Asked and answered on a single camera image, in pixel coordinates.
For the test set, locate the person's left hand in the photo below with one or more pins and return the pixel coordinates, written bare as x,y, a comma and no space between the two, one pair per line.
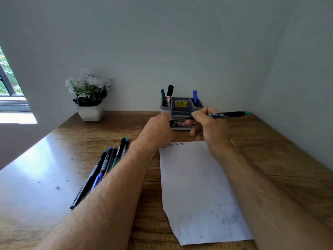
156,132

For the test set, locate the person's right hand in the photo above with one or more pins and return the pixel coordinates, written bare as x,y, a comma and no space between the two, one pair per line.
213,130

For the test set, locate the thin green-tipped black pen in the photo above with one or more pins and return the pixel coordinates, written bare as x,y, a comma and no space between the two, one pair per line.
234,114

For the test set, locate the green cap slim marker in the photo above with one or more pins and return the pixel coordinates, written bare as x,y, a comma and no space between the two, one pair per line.
163,94

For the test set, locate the blue cap slim marker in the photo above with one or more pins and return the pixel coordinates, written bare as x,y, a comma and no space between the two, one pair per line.
195,94

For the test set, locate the white barrel black cap marker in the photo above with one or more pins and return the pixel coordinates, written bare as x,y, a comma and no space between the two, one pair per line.
170,89

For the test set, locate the white paper sheet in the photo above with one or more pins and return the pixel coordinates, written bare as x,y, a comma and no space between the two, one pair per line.
197,192

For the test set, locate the person's left forearm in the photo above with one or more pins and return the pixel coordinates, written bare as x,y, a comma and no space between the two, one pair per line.
104,205

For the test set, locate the person's right forearm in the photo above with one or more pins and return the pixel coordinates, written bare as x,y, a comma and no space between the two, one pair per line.
260,205

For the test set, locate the grey white desk organizer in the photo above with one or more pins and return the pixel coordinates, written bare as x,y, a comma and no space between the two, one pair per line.
179,110

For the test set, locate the white potted flower plant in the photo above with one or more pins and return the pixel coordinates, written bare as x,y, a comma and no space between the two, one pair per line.
91,114

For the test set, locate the green foliage outside window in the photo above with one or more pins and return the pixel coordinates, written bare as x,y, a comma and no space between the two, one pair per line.
7,65

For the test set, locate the grey window frame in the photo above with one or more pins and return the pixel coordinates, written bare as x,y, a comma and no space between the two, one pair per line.
14,105

